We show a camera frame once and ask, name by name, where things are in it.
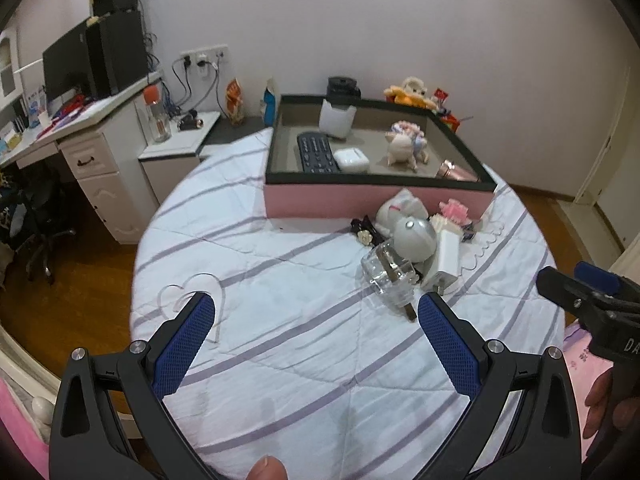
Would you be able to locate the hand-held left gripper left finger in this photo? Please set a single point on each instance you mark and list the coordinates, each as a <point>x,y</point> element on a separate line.
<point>182,345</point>

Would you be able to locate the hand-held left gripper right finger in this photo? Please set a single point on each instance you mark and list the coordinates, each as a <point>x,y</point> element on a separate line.
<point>450,345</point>

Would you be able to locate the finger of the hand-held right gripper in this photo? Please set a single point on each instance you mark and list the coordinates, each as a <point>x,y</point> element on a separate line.
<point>595,275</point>
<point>560,287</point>

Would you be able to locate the shiny rose brown round case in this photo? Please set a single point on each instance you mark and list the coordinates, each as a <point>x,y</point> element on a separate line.
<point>456,171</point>

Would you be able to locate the pink box with dark rim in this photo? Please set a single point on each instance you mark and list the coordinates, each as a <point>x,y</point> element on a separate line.
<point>320,200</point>

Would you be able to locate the white earbuds case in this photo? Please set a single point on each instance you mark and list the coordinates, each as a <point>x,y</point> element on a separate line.
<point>351,159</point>

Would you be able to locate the pastel striped block toy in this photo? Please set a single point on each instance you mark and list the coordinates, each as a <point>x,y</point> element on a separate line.
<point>414,130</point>

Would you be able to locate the black remote control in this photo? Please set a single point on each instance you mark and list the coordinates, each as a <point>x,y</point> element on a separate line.
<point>314,154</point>

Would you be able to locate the white plug adapter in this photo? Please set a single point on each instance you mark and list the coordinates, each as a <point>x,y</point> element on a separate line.
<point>336,119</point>

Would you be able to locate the person's right hand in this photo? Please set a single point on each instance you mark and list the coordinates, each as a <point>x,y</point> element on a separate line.
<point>600,400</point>

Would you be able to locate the person's left hand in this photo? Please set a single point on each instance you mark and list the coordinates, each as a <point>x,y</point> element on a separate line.
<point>267,469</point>

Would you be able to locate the white charger block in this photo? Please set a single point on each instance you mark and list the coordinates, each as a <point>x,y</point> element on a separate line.
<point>447,260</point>

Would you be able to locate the clear glass bottle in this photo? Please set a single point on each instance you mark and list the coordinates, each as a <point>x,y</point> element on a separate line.
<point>390,272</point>

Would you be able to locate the white striped quilt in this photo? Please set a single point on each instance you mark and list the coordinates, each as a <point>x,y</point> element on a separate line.
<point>280,310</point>

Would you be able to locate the white round-head robot toy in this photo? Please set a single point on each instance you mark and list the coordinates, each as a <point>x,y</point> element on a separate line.
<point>414,237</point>

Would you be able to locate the cream hair clip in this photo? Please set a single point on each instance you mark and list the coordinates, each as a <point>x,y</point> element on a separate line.
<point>441,223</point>

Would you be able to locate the pink bow hair clip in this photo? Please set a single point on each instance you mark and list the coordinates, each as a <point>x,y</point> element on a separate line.
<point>455,210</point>

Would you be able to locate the black flower hair clip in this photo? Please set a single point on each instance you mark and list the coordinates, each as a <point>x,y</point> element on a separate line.
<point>364,230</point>

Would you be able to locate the white plush doll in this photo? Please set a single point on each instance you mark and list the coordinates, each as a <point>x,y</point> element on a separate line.
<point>400,207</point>

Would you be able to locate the white side cabinet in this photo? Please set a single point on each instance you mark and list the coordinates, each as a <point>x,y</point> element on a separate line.
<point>160,180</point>

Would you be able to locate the white desk with drawers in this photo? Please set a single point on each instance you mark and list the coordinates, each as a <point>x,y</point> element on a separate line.
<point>105,185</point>

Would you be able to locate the black office chair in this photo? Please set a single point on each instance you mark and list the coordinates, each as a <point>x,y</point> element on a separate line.
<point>37,230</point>

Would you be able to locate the pink cloth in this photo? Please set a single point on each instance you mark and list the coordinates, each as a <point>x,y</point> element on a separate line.
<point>17,435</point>

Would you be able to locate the red box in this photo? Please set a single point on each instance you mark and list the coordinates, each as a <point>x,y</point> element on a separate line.
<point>449,119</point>

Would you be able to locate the dark grey low table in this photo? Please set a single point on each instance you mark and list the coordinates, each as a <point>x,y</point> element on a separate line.
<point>235,130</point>

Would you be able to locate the small black speaker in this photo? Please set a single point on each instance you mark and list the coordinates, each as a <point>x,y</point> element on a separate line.
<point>191,121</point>

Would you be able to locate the clear bottle with orange cap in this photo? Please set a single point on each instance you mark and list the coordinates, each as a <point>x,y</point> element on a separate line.
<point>158,117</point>

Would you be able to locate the yellow and white plush toy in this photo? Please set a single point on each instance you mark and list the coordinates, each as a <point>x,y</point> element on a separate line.
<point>410,91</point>

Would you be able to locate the orange snack bag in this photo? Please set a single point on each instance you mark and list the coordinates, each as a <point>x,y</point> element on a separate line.
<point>235,100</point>

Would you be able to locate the blue and white bottle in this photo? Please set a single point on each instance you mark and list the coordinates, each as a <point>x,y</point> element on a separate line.
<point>269,102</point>

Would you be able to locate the black kettle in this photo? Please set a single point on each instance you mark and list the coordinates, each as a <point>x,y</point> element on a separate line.
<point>344,87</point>

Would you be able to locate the tall black computer tower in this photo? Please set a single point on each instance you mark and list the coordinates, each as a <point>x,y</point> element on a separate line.
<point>117,52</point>

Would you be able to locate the black computer monitor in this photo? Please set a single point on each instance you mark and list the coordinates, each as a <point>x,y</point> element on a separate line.
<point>65,67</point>

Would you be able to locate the white glass door cabinet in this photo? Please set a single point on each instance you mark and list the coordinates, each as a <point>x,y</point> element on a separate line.
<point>7,65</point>

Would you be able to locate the white door frame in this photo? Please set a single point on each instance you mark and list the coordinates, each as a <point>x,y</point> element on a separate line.
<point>610,160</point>

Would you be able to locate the white bed frame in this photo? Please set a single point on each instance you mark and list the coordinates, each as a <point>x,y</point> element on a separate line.
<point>42,405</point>

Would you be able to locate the white wall socket strip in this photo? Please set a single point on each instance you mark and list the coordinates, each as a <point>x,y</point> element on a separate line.
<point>205,55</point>

